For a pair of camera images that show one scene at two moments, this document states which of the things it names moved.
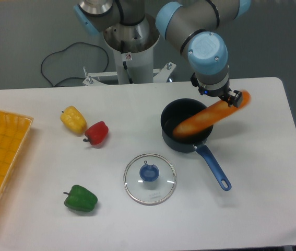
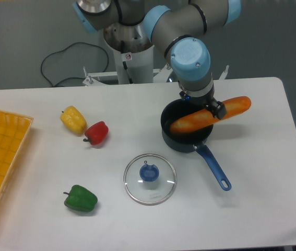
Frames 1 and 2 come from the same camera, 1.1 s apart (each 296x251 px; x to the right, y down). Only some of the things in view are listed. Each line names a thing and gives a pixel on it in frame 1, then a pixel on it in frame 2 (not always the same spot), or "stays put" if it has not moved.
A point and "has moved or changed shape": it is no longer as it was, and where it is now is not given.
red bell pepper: x=96 y=133 stays put
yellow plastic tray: x=2 y=136 stays put
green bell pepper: x=80 y=198 stays put
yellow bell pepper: x=73 y=120 stays put
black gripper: x=234 y=98 to x=208 y=101
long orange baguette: x=210 y=117 has moved or changed shape
